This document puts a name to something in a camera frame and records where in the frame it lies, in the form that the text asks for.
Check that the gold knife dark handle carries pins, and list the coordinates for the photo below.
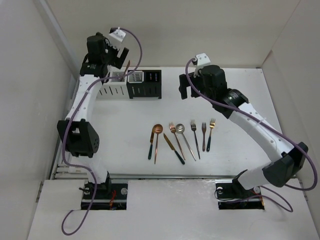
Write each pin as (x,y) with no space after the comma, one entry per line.
(173,149)

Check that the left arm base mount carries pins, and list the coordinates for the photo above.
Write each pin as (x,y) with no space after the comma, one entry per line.
(112,196)

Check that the silver spoon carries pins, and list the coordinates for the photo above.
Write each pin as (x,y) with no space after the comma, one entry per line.
(180,128)

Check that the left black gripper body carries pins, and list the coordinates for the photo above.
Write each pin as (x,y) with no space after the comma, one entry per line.
(109,56)

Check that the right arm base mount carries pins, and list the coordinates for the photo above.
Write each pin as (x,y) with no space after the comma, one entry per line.
(233,197)

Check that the copper small fork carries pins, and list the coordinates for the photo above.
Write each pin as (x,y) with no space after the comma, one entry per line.
(204,128)

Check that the rose gold knife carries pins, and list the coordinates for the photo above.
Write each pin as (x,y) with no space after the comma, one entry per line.
(126,70)

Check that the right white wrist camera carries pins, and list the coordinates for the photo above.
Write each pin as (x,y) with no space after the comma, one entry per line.
(201,60)

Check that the rose gold fork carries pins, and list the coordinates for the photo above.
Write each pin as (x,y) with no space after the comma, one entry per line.
(174,131)

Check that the gold fork green handle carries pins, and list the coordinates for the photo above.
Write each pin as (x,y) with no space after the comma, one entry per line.
(211,127)

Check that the white utensil caddy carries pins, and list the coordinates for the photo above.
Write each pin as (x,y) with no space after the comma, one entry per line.
(115,88)

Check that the black utensil caddy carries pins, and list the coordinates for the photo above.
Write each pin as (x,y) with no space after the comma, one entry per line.
(144,84)

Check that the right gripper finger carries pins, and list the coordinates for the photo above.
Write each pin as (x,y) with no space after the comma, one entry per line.
(183,84)
(195,93)

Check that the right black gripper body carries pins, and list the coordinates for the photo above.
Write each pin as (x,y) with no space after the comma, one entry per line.
(198,83)

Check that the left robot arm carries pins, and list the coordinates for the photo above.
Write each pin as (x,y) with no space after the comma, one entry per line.
(82,140)

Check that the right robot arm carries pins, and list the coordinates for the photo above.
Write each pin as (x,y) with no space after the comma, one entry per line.
(286,159)

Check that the silver fork black handle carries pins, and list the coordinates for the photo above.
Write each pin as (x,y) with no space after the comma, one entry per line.
(194,129)

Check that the gold knife green handle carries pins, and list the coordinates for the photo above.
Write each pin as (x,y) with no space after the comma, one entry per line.
(151,145)

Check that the copper spoon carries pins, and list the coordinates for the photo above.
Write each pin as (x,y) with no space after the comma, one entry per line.
(158,129)

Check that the aluminium frame left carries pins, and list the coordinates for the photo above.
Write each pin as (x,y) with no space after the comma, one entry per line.
(64,127)

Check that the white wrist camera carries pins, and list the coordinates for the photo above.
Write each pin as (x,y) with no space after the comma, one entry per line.
(116,35)
(201,60)

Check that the aluminium rail front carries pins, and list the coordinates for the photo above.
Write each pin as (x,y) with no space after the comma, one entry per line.
(166,176)

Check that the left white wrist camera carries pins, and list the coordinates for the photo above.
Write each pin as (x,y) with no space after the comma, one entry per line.
(116,35)

